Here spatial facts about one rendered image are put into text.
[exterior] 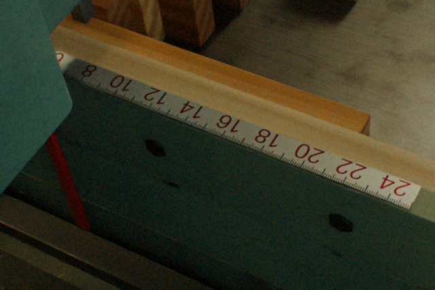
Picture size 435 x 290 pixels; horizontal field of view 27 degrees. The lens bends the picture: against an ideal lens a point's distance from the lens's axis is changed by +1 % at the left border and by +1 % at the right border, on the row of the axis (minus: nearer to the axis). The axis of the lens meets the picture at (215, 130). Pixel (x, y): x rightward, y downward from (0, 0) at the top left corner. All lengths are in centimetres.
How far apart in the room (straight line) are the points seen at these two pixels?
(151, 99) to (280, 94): 6
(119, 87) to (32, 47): 11
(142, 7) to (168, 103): 9
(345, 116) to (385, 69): 8
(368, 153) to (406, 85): 10
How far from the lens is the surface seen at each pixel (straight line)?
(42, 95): 35
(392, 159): 41
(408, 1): 55
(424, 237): 39
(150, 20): 52
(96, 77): 44
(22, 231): 57
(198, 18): 51
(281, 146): 40
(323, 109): 44
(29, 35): 33
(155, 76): 45
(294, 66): 51
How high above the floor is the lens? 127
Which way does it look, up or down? 50 degrees down
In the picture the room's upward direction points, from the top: 9 degrees counter-clockwise
